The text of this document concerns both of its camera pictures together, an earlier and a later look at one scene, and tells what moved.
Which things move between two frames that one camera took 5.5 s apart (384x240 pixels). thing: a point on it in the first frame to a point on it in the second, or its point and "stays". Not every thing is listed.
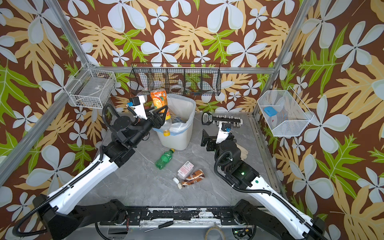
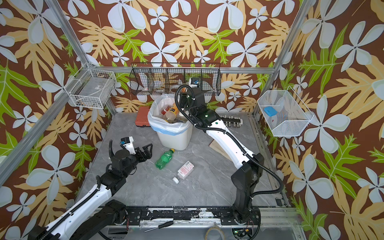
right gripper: [212, 140] to [186, 96]
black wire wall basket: [201, 79] stays
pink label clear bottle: [183, 172] stays
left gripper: [157, 122] to [148, 154]
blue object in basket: [270, 111] stays
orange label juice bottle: [159, 100] to [173, 112]
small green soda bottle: [165, 157] stays
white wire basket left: [91, 86] stays
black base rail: [180, 216] stays
